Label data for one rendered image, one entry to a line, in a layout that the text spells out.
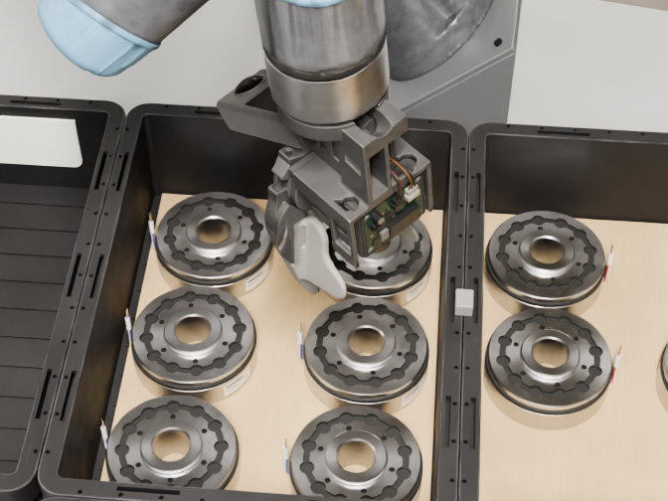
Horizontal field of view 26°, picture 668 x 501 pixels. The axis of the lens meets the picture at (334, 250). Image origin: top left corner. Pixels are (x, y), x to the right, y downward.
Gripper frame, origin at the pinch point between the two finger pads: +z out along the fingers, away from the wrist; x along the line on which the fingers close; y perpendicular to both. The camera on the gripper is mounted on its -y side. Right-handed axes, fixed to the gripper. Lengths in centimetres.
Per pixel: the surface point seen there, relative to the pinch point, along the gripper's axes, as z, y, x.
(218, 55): 33, -51, 22
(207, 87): 32, -47, 18
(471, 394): 7.2, 12.5, 1.7
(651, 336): 19.6, 13.8, 21.6
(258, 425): 16.0, -1.0, -9.4
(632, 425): 18.7, 18.8, 13.5
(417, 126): 9.1, -10.8, 17.6
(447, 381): 7.2, 10.5, 1.1
